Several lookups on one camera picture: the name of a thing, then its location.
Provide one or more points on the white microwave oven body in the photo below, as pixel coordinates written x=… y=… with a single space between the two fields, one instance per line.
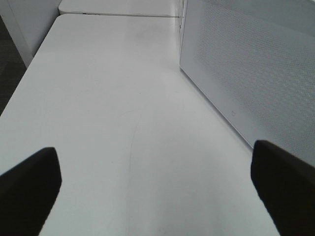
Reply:
x=181 y=15

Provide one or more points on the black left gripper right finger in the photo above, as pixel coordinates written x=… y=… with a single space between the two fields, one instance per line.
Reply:
x=286 y=186

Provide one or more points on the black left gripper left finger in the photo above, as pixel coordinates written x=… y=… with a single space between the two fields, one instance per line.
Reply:
x=28 y=192

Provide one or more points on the white microwave door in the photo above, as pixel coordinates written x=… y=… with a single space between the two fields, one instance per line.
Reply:
x=255 y=61

